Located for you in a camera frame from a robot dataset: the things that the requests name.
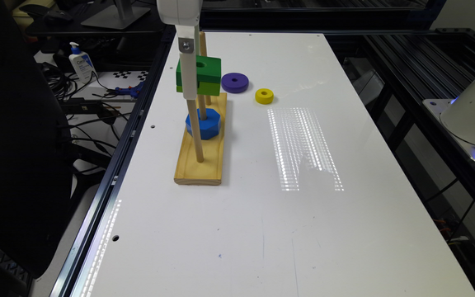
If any blue handled tool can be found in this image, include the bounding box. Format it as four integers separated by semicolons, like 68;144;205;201
114;82;143;98

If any wooden peg base board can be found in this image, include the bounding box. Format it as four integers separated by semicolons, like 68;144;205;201
174;92;227;186

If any white lotion pump bottle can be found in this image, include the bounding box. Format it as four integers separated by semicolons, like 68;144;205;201
68;42;96;83

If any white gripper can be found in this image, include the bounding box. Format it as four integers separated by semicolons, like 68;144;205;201
156;0;203;100

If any blue octagonal block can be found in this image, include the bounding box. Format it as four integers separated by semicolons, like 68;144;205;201
199;109;221;140

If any silver monitor stand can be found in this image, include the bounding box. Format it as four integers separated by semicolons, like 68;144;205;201
81;0;151;30

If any middle wooden peg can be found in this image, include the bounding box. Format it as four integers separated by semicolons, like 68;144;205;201
197;95;207;120

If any green square block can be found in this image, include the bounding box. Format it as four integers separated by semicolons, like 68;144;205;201
176;55;222;96

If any black computer mouse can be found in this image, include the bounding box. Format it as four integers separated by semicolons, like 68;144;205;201
43;10;73;26

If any wooden peg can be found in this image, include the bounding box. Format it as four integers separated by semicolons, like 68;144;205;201
199;31;211;106
197;95;207;120
186;99;204;163

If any front wooden peg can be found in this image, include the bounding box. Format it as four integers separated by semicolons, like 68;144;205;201
186;99;204;163

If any black cable bundle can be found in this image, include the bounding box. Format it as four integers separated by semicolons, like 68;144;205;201
39;61;78;102

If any rear wooden peg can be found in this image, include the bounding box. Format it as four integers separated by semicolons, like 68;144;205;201
199;31;211;106

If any yellow ring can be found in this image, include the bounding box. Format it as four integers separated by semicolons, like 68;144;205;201
254;87;275;106

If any purple ring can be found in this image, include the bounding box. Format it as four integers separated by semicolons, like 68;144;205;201
220;72;250;94

